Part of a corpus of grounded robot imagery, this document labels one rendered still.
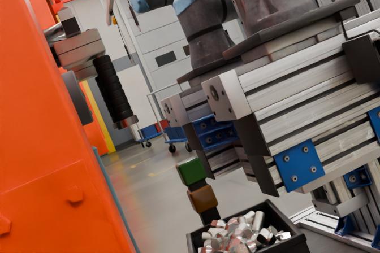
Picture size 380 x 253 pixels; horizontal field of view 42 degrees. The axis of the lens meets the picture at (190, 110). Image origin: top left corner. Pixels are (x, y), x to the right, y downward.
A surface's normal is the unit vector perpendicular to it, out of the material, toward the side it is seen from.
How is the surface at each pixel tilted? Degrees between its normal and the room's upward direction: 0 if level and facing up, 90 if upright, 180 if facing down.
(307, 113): 90
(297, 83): 90
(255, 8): 72
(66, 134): 90
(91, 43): 90
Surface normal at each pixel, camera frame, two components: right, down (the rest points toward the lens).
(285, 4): -0.12, -0.24
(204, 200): 0.18, -0.04
